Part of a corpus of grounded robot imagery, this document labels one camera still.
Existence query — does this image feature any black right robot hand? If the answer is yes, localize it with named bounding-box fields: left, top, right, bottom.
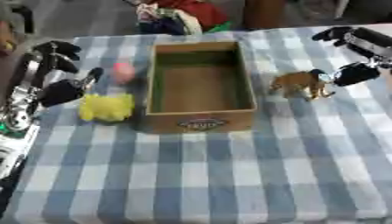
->
left=311, top=25, right=392, bottom=88

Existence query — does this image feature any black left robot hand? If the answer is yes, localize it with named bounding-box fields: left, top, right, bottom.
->
left=10, top=40, right=106, bottom=109

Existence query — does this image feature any tan cardboard box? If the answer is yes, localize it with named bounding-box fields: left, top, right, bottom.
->
left=135, top=40, right=259, bottom=135

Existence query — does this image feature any yellow soft toy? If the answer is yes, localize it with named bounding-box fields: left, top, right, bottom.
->
left=76, top=93, right=137, bottom=123

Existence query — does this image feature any brown toy animal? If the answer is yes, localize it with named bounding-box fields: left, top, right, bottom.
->
left=268, top=68, right=337, bottom=102

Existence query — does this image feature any pink toy ball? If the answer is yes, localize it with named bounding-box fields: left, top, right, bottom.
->
left=111, top=61, right=138, bottom=85

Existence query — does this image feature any black chair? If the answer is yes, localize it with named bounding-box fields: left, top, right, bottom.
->
left=0, top=3, right=37, bottom=36

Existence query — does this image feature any brown wooden post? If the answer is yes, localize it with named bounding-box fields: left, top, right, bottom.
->
left=241, top=0, right=288, bottom=30

